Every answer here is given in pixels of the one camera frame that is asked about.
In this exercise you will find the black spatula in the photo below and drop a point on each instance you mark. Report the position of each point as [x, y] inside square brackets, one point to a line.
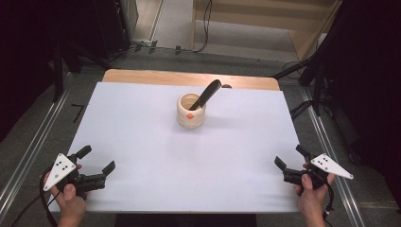
[206, 94]

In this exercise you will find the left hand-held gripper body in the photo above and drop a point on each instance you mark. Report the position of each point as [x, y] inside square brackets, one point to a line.
[60, 171]

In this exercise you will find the person's right hand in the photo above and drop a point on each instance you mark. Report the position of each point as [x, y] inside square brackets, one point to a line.
[310, 200]

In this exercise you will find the aluminium floor rail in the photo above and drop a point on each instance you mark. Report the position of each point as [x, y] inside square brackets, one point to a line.
[331, 148]
[31, 151]

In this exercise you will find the black cabinet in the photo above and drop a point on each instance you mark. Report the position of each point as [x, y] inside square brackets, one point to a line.
[110, 28]

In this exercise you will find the black metal stand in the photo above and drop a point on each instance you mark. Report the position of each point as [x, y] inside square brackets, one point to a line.
[317, 88]
[57, 72]

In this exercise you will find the wooden step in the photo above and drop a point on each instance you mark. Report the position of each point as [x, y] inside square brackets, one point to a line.
[252, 31]

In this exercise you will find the person's left hand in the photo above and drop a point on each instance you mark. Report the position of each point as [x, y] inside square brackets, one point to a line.
[71, 205]

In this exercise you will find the cream ceramic cup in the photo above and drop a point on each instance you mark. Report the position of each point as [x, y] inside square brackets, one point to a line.
[184, 121]

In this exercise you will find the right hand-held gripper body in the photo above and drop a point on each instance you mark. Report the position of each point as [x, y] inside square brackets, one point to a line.
[327, 165]

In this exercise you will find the white board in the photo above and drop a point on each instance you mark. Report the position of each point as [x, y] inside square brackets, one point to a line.
[195, 164]

